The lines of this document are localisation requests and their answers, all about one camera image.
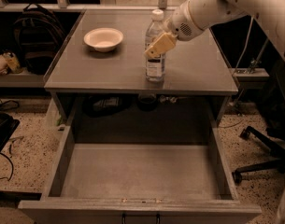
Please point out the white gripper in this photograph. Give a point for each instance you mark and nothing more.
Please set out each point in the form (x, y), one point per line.
(180, 24)

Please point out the clear plastic tea bottle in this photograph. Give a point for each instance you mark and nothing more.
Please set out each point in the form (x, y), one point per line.
(155, 66)

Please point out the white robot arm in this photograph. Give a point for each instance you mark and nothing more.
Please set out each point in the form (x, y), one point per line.
(193, 17)

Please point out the open grey top drawer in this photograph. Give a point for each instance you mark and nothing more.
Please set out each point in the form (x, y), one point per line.
(98, 183)

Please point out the white paper bowl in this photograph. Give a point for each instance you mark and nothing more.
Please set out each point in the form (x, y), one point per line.
(103, 39)

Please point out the dark round cup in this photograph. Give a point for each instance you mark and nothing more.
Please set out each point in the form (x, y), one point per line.
(147, 102)

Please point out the dark bag under cabinet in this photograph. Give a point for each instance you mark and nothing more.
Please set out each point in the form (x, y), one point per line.
(96, 106)

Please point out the metal clamp stand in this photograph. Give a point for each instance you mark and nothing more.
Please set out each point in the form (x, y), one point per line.
(256, 61)

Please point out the dark brown backpack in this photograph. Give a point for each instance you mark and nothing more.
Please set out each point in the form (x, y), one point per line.
(39, 35)

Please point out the plush toy on shelf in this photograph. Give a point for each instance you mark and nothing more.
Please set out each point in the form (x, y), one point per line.
(9, 63)

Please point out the grey side shelf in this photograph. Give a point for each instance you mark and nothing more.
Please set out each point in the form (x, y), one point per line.
(22, 80)

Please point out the black case on floor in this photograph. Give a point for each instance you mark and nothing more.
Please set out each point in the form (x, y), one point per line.
(8, 125)

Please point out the black drawer handle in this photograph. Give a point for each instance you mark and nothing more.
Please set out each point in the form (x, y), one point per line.
(126, 219)

